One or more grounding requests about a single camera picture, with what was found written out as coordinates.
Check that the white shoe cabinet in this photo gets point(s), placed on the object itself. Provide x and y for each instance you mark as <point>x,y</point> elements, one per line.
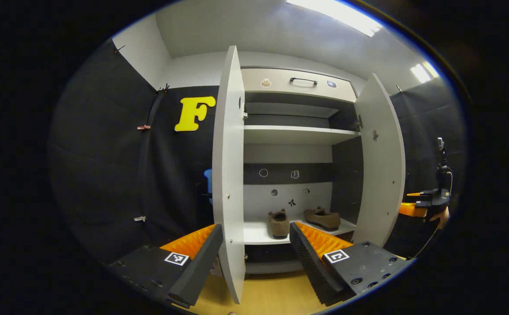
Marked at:
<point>289,135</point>

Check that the white cloth clip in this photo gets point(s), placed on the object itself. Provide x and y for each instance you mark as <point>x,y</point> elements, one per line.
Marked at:
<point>140,218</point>

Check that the red cloth clip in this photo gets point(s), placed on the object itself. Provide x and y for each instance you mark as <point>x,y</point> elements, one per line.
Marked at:
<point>143,127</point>

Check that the beige cabinet drawer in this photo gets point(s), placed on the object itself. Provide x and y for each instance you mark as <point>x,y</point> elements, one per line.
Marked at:
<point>280,87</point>

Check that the black cloth clip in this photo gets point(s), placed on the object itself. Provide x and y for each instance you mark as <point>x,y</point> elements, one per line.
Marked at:
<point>163,88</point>

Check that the brown slipper shoe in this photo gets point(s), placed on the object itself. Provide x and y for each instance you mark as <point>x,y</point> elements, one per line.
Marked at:
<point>278,225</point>
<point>324,218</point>

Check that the blue plastic object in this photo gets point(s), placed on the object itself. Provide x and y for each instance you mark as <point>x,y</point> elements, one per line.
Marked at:
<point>208,183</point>

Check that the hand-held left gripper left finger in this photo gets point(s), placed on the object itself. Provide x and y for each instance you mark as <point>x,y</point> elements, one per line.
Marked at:
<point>197,262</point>

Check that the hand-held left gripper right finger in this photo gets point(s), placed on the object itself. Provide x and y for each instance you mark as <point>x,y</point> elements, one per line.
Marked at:
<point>309,262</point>

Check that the long ceiling light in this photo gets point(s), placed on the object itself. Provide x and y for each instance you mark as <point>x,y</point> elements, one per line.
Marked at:
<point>337,13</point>

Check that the black backdrop cloth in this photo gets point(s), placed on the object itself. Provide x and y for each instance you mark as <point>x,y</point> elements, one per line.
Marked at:
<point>420,131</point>
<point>106,166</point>

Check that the small ceiling light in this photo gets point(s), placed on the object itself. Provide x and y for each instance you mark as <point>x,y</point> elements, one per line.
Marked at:
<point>424,72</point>

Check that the white shoe cabinet door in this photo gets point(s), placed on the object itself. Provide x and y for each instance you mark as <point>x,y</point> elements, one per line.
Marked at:
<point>228,175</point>
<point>383,166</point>

